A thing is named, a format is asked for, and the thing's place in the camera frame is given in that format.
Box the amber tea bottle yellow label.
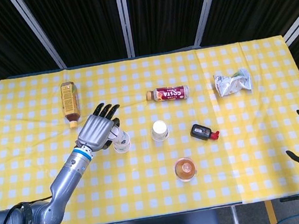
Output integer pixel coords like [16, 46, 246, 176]
[58, 80, 84, 131]

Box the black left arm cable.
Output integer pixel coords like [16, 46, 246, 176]
[0, 195, 57, 224]

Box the red Costa coffee bottle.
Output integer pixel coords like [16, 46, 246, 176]
[145, 82, 191, 105]

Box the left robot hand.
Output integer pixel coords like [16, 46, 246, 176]
[70, 100, 126, 155]

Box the yellow white checkered tablecloth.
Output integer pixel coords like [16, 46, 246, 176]
[0, 34, 299, 224]

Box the grey table leg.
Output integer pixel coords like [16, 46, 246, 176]
[230, 205, 242, 224]

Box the black bottle red cap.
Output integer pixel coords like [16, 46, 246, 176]
[189, 120, 221, 144]

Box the crumpled silver snack bag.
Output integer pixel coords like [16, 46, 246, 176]
[212, 67, 254, 99]

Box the paper cup with line mark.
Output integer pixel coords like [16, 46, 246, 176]
[107, 123, 131, 148]

